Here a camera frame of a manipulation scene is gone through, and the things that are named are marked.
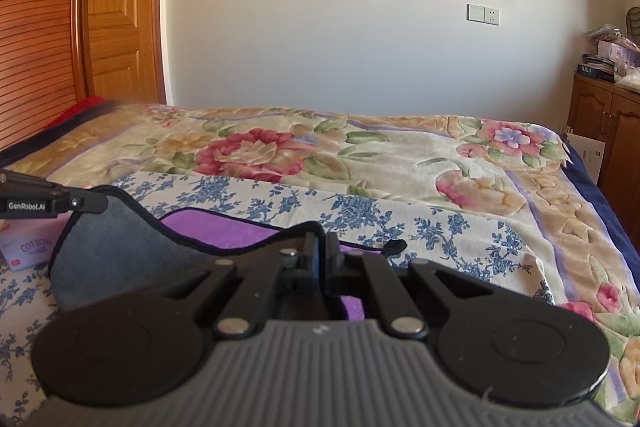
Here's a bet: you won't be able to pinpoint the stack of books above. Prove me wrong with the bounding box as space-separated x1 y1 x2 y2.
576 52 617 84

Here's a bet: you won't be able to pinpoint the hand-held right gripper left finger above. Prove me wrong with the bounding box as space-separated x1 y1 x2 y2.
160 221 325 341

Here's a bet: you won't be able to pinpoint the white paper sheet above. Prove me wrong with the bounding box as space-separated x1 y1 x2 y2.
565 131 606 185

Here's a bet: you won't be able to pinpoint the purple and grey towel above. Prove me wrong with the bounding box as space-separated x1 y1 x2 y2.
48 185 405 323

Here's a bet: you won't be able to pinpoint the red cloth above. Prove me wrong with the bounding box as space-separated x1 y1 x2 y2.
42 95 110 132

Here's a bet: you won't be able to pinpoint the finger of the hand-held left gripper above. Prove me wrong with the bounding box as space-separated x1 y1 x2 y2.
56 188 109 215

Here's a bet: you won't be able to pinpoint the grey fan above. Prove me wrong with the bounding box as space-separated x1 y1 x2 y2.
624 6 640 42

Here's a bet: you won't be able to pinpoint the white plastic bag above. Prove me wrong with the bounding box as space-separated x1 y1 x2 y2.
614 68 640 94

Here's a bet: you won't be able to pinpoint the wooden louvered wardrobe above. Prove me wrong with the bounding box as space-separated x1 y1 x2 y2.
0 0 93 152

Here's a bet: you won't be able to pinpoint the wooden cabinet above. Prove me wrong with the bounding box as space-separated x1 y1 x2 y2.
566 72 640 228

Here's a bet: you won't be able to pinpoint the beige floral blanket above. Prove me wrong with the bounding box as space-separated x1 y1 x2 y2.
0 99 640 427

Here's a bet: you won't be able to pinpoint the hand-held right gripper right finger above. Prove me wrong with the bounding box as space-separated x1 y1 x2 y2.
325 232 502 341

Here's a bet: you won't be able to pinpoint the blue floral white sheet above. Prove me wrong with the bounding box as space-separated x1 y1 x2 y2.
0 171 556 427

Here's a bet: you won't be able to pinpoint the clutter pile on cabinet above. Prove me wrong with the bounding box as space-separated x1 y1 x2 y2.
585 23 640 78

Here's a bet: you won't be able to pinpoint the wooden door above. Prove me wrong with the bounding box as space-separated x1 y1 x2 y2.
81 0 169 106

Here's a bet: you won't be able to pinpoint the pink tissue packet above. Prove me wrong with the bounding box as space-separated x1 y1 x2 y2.
0 218 71 272

